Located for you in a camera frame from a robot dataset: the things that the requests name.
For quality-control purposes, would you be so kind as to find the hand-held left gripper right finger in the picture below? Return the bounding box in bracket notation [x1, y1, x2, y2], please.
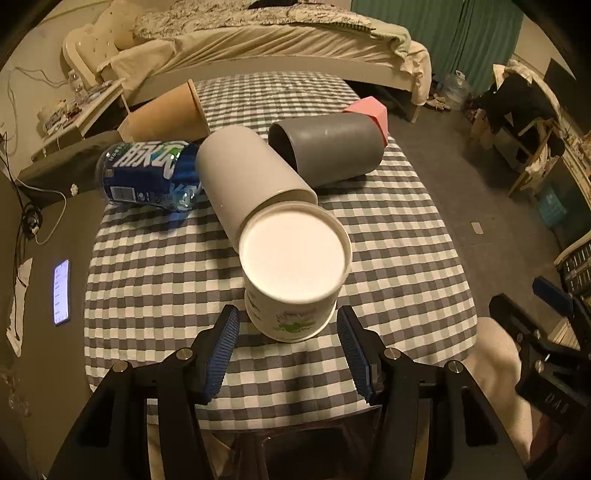
[337, 305, 532, 480]

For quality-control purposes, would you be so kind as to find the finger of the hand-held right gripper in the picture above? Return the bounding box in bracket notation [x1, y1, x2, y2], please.
[488, 294, 561, 370]
[532, 276, 591, 344]

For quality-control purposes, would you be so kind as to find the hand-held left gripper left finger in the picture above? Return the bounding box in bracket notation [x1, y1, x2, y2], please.
[46, 305, 241, 480]

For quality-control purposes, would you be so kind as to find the white paper cup green print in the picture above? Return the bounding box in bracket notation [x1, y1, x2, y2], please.
[239, 202, 352, 343]

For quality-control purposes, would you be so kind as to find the plain white cup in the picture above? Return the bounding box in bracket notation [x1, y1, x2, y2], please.
[195, 126, 319, 241]

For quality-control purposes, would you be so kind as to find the grey cup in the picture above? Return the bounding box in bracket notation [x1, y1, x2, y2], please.
[268, 115, 385, 188]

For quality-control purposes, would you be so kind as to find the brown paper cup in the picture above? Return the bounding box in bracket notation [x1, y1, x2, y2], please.
[117, 79, 211, 145]

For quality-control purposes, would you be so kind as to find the dark storage rack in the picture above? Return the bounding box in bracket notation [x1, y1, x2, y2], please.
[553, 240, 591, 303]

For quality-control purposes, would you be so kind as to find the person's leg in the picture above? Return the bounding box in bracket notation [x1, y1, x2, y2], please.
[462, 318, 537, 468]

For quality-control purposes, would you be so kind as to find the teal bin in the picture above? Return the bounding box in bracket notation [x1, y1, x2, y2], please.
[534, 181, 570, 230]

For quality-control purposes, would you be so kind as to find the grey white checkered tablecloth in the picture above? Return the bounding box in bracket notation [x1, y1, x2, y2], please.
[83, 71, 477, 433]

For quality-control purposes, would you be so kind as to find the lit smartphone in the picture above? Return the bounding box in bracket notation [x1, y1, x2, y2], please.
[52, 259, 71, 327]

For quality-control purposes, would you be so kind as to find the wooden chair with dark clothes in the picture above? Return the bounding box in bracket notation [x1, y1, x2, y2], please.
[465, 59, 566, 197]

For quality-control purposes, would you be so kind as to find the blue label plastic bottle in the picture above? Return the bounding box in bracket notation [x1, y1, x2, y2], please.
[94, 138, 205, 213]

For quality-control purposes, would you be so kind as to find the white paper sheet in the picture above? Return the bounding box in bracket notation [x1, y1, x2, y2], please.
[6, 257, 34, 357]

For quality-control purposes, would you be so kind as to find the clear plastic bag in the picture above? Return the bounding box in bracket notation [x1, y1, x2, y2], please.
[442, 69, 472, 110]

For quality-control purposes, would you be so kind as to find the pink box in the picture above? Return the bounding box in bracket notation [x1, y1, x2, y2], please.
[342, 96, 389, 142]

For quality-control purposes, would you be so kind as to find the dark grey seat cushion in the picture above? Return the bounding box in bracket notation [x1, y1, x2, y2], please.
[17, 130, 122, 200]

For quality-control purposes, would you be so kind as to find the white nightstand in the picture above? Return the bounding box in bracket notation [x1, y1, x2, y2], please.
[31, 78, 131, 160]

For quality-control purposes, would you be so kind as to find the teal curtain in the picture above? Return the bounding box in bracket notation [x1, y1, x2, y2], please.
[350, 0, 525, 95]

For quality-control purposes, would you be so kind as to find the light green blanket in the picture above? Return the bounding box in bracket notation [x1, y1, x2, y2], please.
[367, 20, 413, 60]

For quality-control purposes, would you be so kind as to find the bed with beige sheet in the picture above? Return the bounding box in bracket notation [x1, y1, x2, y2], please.
[62, 0, 433, 123]

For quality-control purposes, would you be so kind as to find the white tufted headboard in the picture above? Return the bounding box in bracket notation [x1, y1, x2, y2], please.
[62, 23, 116, 90]

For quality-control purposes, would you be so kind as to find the patterned duvet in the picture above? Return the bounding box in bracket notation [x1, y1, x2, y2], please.
[133, 0, 372, 43]

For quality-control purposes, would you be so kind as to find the white pillow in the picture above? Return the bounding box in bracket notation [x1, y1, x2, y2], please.
[93, 6, 140, 52]

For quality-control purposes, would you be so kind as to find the white cable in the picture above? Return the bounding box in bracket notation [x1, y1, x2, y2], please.
[14, 178, 68, 246]

